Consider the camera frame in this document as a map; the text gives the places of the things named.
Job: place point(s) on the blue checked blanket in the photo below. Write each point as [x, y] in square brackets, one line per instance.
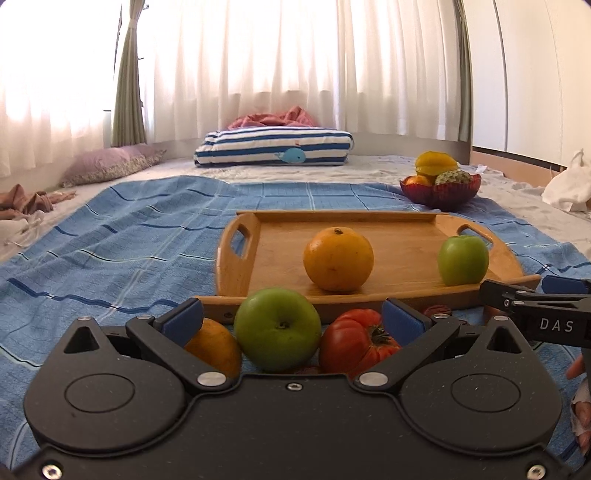
[115, 240]

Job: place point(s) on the red ribbed tomato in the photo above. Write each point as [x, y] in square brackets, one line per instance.
[351, 341]

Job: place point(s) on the yellow star fruit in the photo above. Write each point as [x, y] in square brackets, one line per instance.
[436, 162]

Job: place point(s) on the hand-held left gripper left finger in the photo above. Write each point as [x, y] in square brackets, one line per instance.
[182, 319]

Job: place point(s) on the white sheer curtain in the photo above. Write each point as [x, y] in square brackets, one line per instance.
[277, 55]
[46, 69]

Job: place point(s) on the blue white striped whale pillow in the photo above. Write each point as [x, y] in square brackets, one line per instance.
[258, 143]

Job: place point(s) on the olive green curtain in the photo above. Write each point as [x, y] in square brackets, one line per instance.
[129, 92]
[465, 69]

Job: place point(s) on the green custard apple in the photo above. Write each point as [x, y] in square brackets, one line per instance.
[452, 178]

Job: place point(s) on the dark red date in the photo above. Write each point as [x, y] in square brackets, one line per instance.
[436, 310]

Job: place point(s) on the grey bed frame panel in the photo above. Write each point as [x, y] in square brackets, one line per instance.
[415, 145]

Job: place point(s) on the red ribbed glass bowl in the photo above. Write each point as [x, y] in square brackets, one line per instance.
[438, 198]

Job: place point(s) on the white crumpled cloth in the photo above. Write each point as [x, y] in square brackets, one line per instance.
[18, 229]

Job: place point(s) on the orange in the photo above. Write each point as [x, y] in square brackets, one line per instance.
[419, 180]
[337, 261]
[217, 346]

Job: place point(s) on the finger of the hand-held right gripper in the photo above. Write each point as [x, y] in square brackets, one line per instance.
[563, 284]
[503, 294]

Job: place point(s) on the person's right hand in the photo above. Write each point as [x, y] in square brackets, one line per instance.
[577, 369]

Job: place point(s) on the white wardrobe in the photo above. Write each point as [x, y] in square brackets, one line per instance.
[531, 69]

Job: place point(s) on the white plastic bag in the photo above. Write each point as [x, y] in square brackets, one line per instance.
[568, 184]

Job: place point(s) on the wooden bed frame board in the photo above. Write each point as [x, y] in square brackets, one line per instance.
[517, 162]

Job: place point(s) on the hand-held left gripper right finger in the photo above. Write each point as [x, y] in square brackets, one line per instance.
[404, 321]

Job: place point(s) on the purple patterned pillow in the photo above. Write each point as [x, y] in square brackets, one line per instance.
[106, 164]

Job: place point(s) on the brown crumpled cloth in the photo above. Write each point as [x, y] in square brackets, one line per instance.
[23, 203]

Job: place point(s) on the pink crumpled blanket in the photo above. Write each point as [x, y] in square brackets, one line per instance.
[286, 119]

